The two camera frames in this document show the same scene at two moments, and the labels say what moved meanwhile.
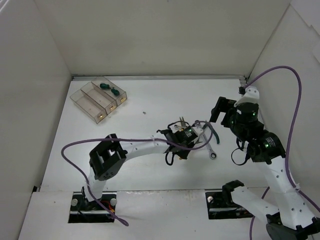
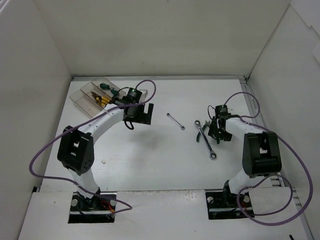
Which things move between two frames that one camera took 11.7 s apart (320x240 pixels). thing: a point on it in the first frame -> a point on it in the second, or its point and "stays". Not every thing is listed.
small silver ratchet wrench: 197,122 -> 182,127
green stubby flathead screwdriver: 105,86 stays
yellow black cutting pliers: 183,154 -> 102,102
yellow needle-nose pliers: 182,123 -> 99,97
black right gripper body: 222,108 -> 220,131
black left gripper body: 194,135 -> 143,118
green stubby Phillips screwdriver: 115,91 stays
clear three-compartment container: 98,98 stays
